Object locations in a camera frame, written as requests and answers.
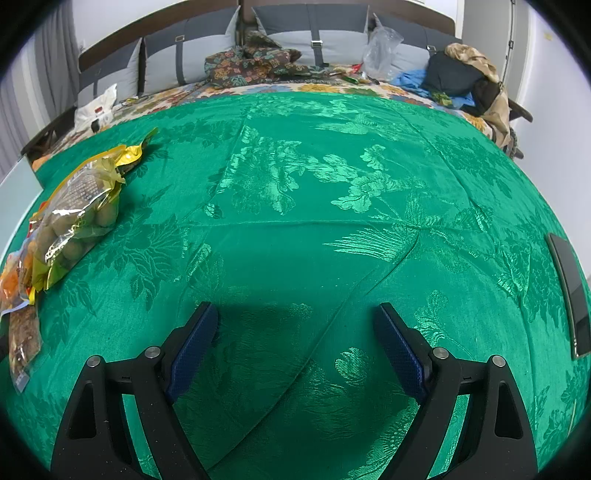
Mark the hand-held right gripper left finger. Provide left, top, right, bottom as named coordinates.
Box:
left=50, top=301, right=219, bottom=480

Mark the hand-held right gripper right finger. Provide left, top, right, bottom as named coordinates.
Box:
left=373, top=302, right=540, bottom=480

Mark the clear packet of brown snacks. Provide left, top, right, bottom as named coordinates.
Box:
left=8, top=302, right=43, bottom=395

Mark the gold bag of round snacks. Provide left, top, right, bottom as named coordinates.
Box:
left=28, top=128, right=160, bottom=291

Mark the orange snack packet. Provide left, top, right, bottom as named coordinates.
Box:
left=0, top=249, right=38, bottom=317

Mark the black smartphone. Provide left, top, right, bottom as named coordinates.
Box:
left=546, top=233, right=591, bottom=361

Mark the green floral blanket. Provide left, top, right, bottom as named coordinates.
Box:
left=0, top=90, right=591, bottom=480

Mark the pale flat panel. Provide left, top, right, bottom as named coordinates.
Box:
left=0, top=157, right=44, bottom=259

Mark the white plastic bag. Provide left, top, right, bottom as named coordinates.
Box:
left=74, top=84, right=118, bottom=134

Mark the dark wooden chair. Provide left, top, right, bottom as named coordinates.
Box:
left=508, top=99, right=534, bottom=123

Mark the blue cloth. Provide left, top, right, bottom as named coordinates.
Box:
left=392, top=69, right=476, bottom=109

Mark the black bag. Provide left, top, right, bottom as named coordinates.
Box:
left=422, top=51, right=485, bottom=97

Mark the dark floral cloth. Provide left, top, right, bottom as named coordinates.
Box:
left=203, top=30, right=333, bottom=88

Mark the clear plastic bag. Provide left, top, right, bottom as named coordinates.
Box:
left=362, top=25, right=404, bottom=81

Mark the pile of clothes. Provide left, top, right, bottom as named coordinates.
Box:
left=445, top=42, right=511, bottom=139

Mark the grey curtain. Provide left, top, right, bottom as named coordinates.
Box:
left=0, top=0, right=84, bottom=153

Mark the grey pillow with dark strap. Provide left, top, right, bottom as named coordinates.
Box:
left=143, top=7, right=241, bottom=86
left=252, top=6, right=375, bottom=65
left=373, top=14, right=458, bottom=70
left=76, top=37, right=143, bottom=109

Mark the thin wall cable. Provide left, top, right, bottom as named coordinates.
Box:
left=501, top=0, right=518, bottom=84

